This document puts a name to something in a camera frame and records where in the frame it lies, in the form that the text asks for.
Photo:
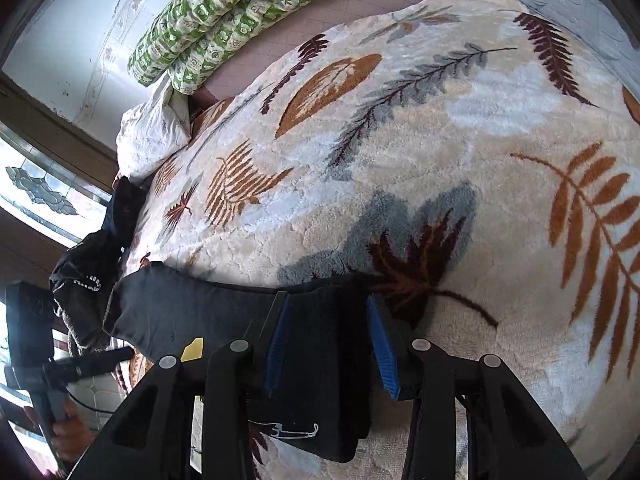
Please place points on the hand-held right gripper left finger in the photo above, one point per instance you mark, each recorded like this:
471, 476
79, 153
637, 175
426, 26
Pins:
278, 345

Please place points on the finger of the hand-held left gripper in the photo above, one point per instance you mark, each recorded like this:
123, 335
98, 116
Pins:
85, 366

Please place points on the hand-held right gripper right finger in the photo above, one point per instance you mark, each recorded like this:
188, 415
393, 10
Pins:
384, 345

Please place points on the black pants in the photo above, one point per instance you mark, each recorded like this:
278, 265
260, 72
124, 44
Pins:
325, 350

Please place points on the person's left hand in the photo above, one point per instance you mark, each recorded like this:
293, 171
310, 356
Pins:
72, 435

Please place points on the pile of dark clothes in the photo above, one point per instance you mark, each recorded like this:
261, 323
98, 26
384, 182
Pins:
95, 265

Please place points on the stained glass window pane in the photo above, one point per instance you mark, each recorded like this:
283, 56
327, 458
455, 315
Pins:
40, 195

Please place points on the leaf print plush blanket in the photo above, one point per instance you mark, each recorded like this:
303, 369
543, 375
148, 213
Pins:
425, 160

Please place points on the white crumpled pillow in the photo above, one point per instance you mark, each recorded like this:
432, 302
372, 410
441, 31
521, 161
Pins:
150, 135

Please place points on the pink quilted mattress sheet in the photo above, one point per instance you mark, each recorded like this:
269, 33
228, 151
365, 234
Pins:
310, 15

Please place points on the green patterned rolled quilt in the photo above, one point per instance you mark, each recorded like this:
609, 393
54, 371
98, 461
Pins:
225, 15

